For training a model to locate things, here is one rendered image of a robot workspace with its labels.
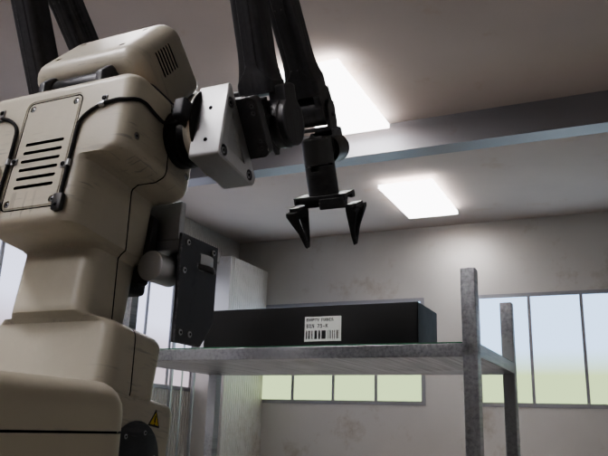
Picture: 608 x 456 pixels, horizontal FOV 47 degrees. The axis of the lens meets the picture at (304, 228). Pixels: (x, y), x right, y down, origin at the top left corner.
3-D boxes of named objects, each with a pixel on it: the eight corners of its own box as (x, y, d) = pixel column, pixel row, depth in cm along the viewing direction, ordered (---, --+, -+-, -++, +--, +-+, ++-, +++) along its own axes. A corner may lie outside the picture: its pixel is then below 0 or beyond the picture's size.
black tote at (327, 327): (202, 354, 181) (205, 310, 184) (235, 360, 196) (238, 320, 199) (418, 350, 157) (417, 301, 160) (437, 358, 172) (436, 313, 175)
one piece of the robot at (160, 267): (161, 337, 94) (175, 186, 100) (10, 342, 106) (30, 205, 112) (223, 351, 108) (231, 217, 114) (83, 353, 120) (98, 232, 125)
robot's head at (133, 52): (132, 47, 100) (179, 16, 112) (23, 73, 108) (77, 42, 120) (170, 137, 106) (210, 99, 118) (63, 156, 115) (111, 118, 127)
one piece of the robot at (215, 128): (218, 153, 92) (230, 81, 96) (186, 157, 94) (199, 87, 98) (254, 186, 100) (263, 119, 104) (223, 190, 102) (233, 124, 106)
